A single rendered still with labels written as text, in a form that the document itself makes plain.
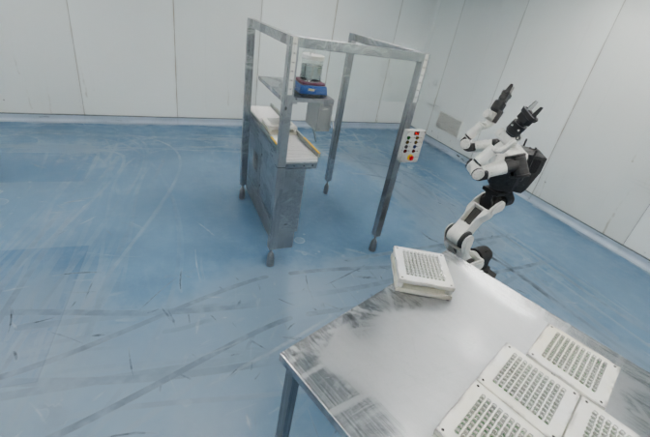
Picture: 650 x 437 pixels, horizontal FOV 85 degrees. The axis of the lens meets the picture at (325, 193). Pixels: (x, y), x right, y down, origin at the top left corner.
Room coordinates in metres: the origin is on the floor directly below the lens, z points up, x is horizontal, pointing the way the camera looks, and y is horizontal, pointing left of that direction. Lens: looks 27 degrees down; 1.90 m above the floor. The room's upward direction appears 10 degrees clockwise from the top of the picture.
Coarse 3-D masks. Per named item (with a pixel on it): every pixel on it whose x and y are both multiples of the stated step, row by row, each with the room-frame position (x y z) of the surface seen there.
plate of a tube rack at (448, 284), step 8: (400, 248) 1.43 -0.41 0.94; (408, 248) 1.44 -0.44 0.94; (400, 256) 1.36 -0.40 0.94; (440, 256) 1.42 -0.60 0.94; (400, 264) 1.31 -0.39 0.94; (400, 272) 1.25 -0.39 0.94; (432, 272) 1.29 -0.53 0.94; (448, 272) 1.31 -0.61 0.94; (400, 280) 1.20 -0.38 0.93; (408, 280) 1.20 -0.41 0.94; (416, 280) 1.21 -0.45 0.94; (424, 280) 1.22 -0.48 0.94; (432, 280) 1.23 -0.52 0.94; (440, 280) 1.24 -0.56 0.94; (448, 280) 1.25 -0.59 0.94; (440, 288) 1.20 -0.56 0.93; (448, 288) 1.20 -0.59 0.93
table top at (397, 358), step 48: (384, 288) 1.21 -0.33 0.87; (480, 288) 1.33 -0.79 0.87; (336, 336) 0.91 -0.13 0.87; (384, 336) 0.95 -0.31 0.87; (432, 336) 0.99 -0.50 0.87; (480, 336) 1.03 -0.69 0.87; (528, 336) 1.07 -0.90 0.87; (576, 336) 1.12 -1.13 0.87; (336, 384) 0.73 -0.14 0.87; (384, 384) 0.75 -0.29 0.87; (432, 384) 0.79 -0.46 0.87; (624, 384) 0.92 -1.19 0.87; (384, 432) 0.61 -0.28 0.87; (432, 432) 0.63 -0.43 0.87
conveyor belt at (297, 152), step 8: (256, 112) 3.33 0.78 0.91; (264, 112) 3.37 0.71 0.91; (272, 112) 3.42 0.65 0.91; (296, 136) 2.84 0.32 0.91; (288, 144) 2.62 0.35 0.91; (296, 144) 2.65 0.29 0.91; (304, 144) 2.68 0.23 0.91; (288, 152) 2.46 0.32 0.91; (296, 152) 2.49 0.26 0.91; (304, 152) 2.52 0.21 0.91; (288, 160) 2.35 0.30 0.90; (296, 160) 2.37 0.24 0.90; (304, 160) 2.40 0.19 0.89; (312, 160) 2.43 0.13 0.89
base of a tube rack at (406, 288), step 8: (392, 256) 1.42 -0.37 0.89; (392, 264) 1.37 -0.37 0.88; (400, 288) 1.20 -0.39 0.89; (408, 288) 1.21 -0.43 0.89; (416, 288) 1.22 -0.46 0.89; (424, 288) 1.22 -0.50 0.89; (432, 288) 1.23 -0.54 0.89; (432, 296) 1.20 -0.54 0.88; (440, 296) 1.20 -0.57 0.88; (448, 296) 1.20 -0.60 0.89
